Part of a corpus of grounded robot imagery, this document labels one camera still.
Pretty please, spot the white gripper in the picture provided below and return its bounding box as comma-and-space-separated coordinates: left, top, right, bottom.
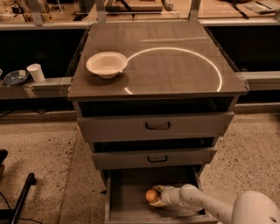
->
150, 185, 179, 207

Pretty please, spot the orange fruit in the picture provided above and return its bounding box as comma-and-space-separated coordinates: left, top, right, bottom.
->
145, 189, 158, 203

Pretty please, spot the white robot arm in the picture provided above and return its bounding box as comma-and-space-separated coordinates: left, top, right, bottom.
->
145, 184, 280, 224

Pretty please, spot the bottom open grey drawer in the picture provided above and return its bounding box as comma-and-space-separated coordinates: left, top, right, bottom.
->
105, 166, 218, 224

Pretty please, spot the middle grey drawer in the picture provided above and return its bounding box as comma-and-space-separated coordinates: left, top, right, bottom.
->
93, 147, 217, 170

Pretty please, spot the grey drawer cabinet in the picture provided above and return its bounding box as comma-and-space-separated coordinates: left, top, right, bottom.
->
66, 19, 249, 224

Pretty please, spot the top grey drawer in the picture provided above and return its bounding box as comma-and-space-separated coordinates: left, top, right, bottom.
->
78, 112, 234, 143

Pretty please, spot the white paper bowl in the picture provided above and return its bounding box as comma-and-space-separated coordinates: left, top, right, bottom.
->
86, 52, 128, 79

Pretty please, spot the grey side shelf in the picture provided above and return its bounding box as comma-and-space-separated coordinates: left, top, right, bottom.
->
0, 77, 73, 100

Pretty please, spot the black floor stand leg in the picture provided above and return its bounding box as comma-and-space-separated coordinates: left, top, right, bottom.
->
0, 173, 37, 224

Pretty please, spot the white paper cup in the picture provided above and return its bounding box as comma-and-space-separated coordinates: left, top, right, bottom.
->
26, 63, 45, 82

